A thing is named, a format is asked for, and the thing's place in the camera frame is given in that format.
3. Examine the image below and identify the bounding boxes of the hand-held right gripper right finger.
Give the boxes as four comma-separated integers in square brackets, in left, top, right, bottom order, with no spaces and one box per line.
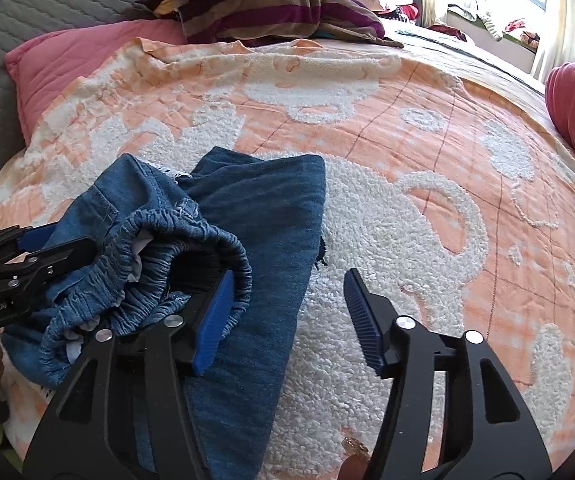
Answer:
[343,267,553,480]

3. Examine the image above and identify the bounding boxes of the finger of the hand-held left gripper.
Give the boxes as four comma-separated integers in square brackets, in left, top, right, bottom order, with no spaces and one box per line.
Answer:
[0,237,99,292]
[0,225,61,267]

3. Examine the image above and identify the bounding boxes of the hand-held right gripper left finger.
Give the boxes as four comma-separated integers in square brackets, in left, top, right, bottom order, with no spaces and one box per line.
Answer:
[21,268,235,480]

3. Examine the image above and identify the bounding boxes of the blue denim pants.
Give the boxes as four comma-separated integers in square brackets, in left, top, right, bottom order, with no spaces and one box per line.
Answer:
[1,146,329,480]

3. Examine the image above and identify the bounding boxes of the pink quilted pillow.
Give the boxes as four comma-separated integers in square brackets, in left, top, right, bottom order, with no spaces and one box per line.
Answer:
[4,19,188,146]

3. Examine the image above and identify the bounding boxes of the orange and white blanket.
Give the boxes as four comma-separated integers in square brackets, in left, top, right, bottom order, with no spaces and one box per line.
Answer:
[0,37,575,480]

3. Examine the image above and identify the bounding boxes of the grey quilted headboard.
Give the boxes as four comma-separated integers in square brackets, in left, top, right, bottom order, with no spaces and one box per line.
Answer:
[0,0,313,221]

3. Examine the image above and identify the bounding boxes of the grey bed sheet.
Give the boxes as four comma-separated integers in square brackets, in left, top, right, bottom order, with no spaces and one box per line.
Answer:
[382,25,548,96]

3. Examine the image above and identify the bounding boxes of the purple striped blanket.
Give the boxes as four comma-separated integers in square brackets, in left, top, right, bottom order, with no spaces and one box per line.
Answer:
[132,0,405,50]

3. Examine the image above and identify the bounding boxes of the clothes on window sill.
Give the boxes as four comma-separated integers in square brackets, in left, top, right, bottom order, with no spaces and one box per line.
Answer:
[447,0,541,53]

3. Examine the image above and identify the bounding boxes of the white curtain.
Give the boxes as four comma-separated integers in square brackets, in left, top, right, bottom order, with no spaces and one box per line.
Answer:
[532,0,575,83]

